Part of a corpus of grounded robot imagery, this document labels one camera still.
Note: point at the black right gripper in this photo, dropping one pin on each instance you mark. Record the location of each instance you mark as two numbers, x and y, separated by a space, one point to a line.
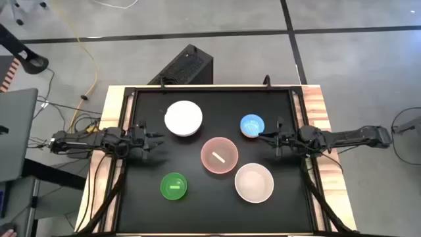
288 138

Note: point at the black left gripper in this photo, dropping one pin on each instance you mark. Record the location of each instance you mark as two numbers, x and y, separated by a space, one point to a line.
140 141

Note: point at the small blue bowl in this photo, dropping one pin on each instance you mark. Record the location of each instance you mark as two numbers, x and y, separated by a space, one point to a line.
251 125

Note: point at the beige translucent bowl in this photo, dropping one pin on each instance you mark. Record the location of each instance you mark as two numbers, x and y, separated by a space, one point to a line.
254 183

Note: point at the small green bowl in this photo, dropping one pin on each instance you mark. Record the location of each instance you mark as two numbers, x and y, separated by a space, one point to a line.
173 186

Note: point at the pink translucent bowl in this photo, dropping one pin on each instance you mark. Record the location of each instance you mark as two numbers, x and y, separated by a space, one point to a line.
219 155

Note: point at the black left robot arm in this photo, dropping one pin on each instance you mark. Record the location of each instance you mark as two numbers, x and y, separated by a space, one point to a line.
82 141

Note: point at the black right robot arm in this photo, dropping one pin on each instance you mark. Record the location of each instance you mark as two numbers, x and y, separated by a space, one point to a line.
348 136

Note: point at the large white bowl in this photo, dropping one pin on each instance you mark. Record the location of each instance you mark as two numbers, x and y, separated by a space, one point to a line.
183 118

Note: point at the black computer tower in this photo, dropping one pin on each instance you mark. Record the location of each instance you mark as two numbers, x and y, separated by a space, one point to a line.
187 67

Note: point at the black table mat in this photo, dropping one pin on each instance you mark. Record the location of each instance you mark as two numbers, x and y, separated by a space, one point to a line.
210 214

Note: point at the grey stand foot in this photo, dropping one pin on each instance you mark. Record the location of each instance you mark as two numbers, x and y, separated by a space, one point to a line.
409 125

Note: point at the grey laptop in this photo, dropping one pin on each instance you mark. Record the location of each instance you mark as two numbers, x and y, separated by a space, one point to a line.
16 131

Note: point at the grey side cabinet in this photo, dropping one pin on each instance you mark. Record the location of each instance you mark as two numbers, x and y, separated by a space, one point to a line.
18 204

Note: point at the orange striped panel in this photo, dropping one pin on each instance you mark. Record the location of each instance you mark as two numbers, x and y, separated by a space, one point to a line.
9 75

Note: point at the person's hand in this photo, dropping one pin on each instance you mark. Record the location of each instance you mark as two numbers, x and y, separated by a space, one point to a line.
9 234

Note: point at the office chair base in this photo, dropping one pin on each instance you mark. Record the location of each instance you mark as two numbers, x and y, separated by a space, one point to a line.
19 13

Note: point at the black metal table frame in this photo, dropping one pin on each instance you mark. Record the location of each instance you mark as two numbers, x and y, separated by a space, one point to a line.
296 93

